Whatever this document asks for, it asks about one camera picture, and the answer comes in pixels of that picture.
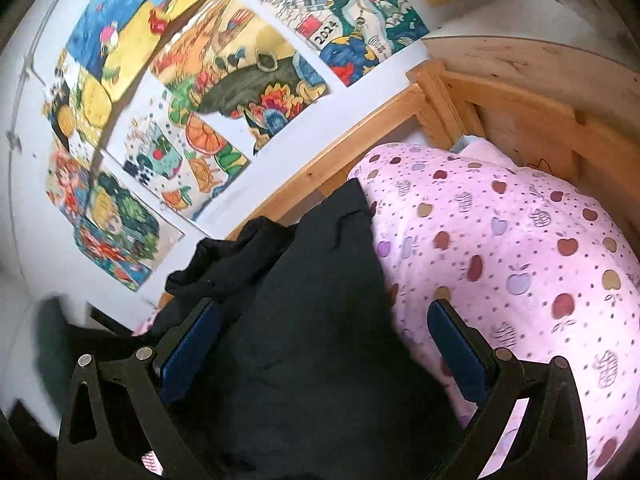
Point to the pink apple print blanket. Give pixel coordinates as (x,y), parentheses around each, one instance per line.
(525,240)

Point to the blue and yellow wall poster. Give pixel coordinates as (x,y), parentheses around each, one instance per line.
(115,25)

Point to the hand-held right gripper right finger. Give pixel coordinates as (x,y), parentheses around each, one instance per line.
(457,345)

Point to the wooden bed frame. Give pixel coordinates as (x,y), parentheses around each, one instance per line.
(550,85)

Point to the pale pillow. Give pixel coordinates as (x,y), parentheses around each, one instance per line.
(477,147)

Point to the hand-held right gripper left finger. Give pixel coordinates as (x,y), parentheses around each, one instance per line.
(187,345)

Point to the fruit print wall poster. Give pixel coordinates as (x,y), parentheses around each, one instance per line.
(175,155)

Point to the yellow and black wall poster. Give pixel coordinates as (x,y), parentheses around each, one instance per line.
(82,102)

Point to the colourful wall posters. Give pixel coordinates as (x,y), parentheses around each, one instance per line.
(250,80)

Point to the dragon wall poster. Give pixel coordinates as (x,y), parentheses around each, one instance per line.
(350,15)

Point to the black garment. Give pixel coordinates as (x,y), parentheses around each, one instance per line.
(300,335)

